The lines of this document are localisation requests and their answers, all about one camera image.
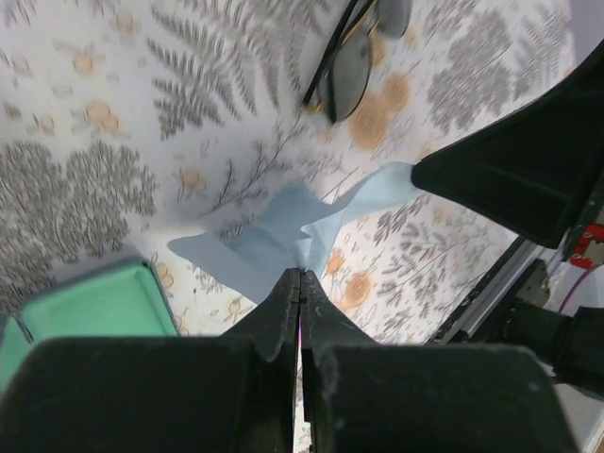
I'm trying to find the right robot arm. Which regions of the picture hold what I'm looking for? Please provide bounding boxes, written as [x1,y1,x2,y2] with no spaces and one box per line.
[411,47,603,394]

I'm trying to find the black aviator sunglasses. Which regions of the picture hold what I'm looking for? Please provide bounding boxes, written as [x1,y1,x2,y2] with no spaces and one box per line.
[301,0,412,124]

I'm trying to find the floral patterned table mat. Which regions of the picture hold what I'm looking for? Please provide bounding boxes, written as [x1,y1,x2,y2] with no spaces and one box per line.
[1,1,576,334]

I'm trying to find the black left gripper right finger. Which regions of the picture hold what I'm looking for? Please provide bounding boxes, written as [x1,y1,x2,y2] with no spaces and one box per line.
[300,272,578,452]

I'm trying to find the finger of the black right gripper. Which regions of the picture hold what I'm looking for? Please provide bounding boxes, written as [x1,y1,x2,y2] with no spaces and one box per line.
[411,47,603,248]

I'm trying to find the grey-blue glasses case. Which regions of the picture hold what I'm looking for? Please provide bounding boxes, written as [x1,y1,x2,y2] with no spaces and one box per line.
[1,259,179,390]

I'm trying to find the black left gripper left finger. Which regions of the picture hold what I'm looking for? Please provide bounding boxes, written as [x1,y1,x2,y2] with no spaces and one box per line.
[1,269,301,452]

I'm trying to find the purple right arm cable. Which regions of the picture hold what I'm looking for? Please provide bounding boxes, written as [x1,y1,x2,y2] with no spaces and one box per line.
[559,266,597,314]

